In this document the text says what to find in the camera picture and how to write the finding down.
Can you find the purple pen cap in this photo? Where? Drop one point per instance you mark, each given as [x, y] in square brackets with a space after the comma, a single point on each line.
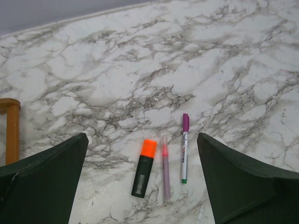
[186, 121]

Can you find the pink highlighter pen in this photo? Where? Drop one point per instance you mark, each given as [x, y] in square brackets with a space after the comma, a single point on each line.
[166, 177]

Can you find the black orange highlighter pen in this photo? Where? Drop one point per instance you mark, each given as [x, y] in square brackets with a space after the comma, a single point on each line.
[142, 176]

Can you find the orange highlighter cap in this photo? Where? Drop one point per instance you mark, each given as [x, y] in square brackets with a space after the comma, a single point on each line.
[149, 148]

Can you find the orange wooden rack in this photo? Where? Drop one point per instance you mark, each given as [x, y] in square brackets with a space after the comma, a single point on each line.
[11, 107]

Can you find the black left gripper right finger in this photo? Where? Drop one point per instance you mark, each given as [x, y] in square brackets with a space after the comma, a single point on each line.
[243, 190]

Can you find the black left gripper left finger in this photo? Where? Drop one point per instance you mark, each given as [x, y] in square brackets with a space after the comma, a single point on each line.
[40, 189]

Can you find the clear pink highlighter cap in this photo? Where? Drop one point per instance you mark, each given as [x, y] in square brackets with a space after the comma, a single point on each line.
[164, 146]

